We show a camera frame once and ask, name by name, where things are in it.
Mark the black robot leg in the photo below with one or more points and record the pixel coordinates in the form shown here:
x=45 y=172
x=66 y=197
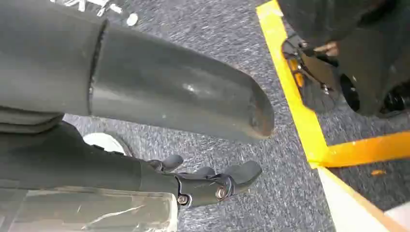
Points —
x=358 y=57

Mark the ribbed grey right arm sleeve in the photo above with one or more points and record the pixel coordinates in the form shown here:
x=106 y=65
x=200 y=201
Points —
x=25 y=121

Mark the small orange scrap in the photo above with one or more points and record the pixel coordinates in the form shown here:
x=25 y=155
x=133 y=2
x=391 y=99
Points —
x=378 y=173

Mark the clear plastic sheet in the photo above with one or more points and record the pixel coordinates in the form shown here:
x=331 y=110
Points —
x=96 y=213

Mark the long yellow floor tape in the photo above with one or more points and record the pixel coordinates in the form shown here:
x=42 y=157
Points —
x=288 y=80

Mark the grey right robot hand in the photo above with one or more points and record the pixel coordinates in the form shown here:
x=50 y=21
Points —
x=166 y=89

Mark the pale board with orange edge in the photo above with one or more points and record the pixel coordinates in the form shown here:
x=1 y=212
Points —
x=349 y=208

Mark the white round disc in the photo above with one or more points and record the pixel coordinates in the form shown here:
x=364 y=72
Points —
x=104 y=142

